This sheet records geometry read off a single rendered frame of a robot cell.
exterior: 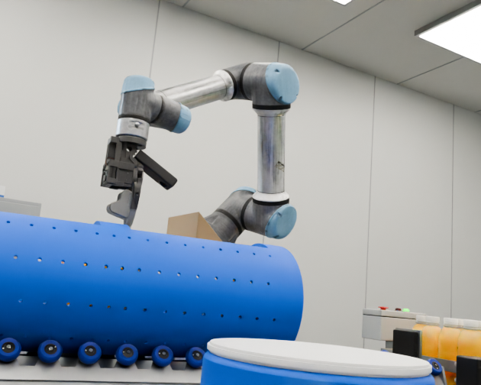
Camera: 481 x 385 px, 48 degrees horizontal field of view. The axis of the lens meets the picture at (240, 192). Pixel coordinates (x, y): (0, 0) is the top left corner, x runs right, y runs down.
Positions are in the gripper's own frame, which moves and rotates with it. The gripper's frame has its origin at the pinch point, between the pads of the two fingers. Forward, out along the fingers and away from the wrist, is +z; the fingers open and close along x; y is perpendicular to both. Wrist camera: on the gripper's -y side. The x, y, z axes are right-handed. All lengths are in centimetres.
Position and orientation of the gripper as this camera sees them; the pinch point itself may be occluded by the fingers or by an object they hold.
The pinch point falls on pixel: (129, 226)
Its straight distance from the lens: 126.7
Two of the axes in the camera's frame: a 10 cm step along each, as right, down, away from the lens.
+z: -0.9, 9.8, -1.9
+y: -9.0, -1.6, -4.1
